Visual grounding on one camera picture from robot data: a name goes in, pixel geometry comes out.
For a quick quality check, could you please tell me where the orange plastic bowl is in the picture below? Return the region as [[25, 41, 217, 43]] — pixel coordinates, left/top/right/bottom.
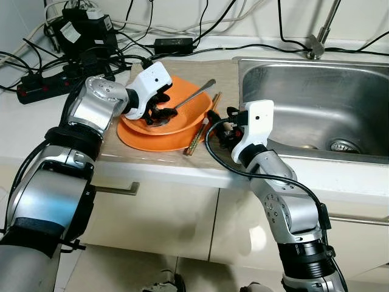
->
[[122, 74, 213, 136]]

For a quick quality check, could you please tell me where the banded wooden chopsticks pair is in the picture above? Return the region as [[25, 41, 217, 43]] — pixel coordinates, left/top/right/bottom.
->
[[184, 91, 223, 157]]

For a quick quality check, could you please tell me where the metal fork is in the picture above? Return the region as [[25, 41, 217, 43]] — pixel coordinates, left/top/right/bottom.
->
[[148, 78, 217, 127]]

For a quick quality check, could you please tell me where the orange plastic plate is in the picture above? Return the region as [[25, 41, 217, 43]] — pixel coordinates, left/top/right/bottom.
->
[[117, 119, 211, 153]]

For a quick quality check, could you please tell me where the beige woven counter mat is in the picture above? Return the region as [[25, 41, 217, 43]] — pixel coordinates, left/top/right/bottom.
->
[[100, 59, 241, 162]]

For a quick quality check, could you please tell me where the black power adapter brick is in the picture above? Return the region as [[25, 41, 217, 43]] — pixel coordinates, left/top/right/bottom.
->
[[154, 38, 195, 54]]

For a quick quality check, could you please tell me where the cream cabinet door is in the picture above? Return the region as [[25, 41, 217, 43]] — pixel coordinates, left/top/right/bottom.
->
[[210, 176, 389, 287], [79, 164, 219, 263]]

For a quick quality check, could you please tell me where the stainless steel sink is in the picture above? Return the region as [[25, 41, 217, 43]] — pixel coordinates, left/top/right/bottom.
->
[[234, 57, 389, 166]]

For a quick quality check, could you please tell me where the black labelled battery charger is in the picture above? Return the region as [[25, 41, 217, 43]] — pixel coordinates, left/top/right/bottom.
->
[[46, 7, 119, 58]]

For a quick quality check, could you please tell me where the black power strip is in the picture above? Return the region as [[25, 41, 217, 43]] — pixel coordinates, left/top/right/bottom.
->
[[16, 66, 87, 104]]

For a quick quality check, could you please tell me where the sink drain strainer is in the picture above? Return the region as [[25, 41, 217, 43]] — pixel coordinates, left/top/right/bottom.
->
[[330, 139, 360, 153]]

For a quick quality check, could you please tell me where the chrome sink faucet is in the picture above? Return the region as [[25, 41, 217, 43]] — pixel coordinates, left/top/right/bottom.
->
[[307, 0, 341, 60]]

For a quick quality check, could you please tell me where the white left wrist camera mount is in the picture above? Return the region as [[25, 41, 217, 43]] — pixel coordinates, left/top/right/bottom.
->
[[125, 61, 173, 120]]

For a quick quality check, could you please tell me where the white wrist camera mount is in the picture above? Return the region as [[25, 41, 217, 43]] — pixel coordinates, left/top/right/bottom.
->
[[125, 61, 173, 120], [231, 100, 275, 166]]

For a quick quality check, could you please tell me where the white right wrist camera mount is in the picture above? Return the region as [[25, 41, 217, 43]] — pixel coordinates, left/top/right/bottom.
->
[[231, 100, 275, 166]]

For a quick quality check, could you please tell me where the silver bar cabinet handle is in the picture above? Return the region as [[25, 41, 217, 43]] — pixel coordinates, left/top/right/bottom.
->
[[94, 181, 139, 196], [331, 213, 389, 228]]

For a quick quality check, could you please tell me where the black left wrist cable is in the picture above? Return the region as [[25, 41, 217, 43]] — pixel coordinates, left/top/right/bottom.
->
[[3, 143, 43, 235]]

